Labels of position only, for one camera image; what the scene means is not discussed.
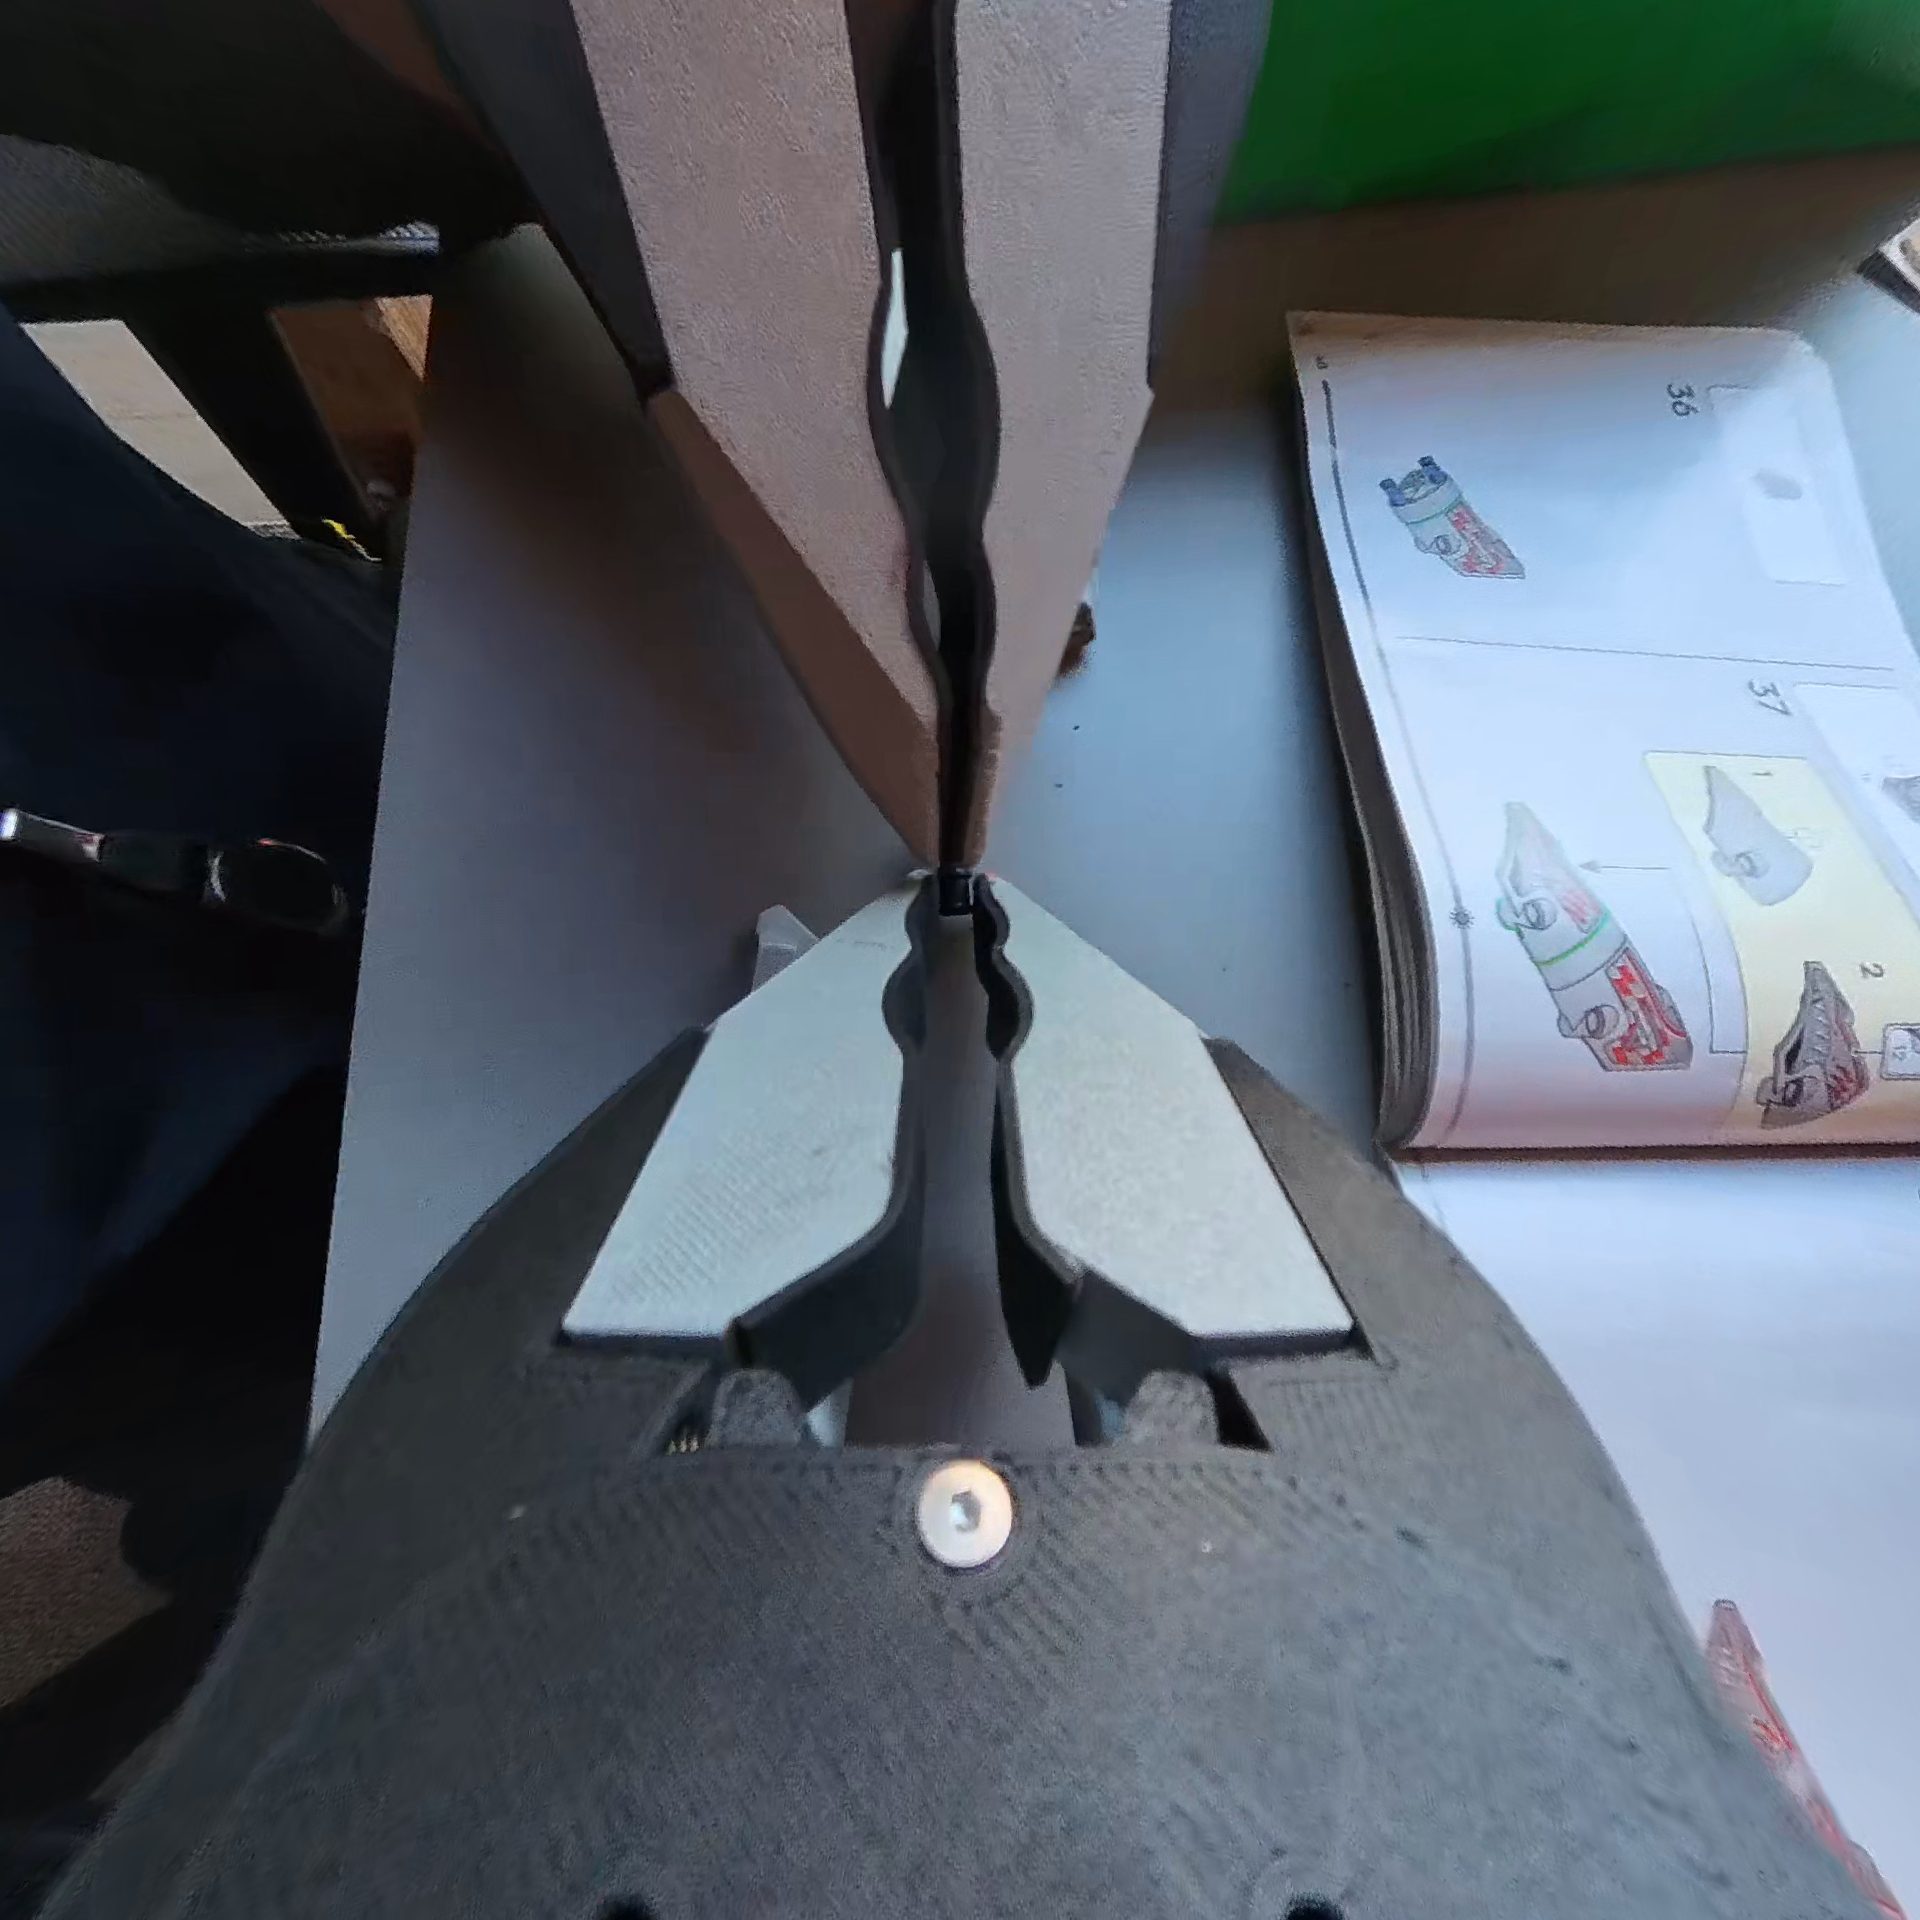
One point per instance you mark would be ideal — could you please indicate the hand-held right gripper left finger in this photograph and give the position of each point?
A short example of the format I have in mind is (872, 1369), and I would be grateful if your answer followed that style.
(750, 1171)

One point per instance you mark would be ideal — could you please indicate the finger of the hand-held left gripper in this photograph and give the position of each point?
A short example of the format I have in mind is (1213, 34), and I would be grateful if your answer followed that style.
(750, 299)
(1066, 299)

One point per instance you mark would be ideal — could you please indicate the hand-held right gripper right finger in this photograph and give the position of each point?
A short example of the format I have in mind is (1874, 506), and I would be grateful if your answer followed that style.
(1171, 1171)

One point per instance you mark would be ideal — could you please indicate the white lego panel piece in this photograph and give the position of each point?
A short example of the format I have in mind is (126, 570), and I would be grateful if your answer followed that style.
(780, 941)

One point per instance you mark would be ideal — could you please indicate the black lego pin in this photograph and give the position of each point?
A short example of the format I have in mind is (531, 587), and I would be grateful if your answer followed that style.
(956, 891)

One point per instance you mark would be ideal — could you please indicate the lego instruction booklet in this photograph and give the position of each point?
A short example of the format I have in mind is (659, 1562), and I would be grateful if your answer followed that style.
(1620, 675)

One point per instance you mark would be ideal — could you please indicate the green board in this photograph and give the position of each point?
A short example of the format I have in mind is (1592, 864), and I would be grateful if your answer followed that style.
(1499, 90)

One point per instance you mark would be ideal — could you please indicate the black chair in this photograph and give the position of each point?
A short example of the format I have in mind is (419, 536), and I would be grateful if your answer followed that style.
(240, 276)

